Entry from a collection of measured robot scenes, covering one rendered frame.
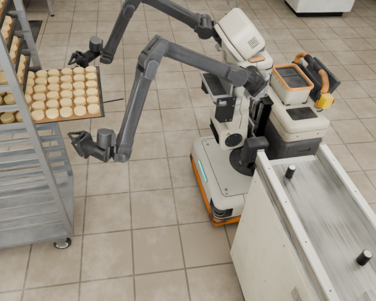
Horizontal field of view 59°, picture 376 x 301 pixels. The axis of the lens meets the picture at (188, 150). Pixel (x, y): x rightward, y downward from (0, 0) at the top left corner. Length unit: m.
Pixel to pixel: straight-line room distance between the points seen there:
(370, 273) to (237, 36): 1.03
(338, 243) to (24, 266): 1.69
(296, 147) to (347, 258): 0.75
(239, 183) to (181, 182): 0.50
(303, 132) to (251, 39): 0.58
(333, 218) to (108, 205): 1.47
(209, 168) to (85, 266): 0.95
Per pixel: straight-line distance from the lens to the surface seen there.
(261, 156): 1.41
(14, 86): 1.35
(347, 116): 3.41
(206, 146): 2.29
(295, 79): 1.92
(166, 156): 2.59
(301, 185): 1.44
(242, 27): 1.52
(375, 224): 1.37
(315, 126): 1.83
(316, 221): 1.35
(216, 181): 2.10
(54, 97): 1.60
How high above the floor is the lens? 1.88
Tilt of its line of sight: 46 degrees down
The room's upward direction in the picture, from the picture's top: 5 degrees clockwise
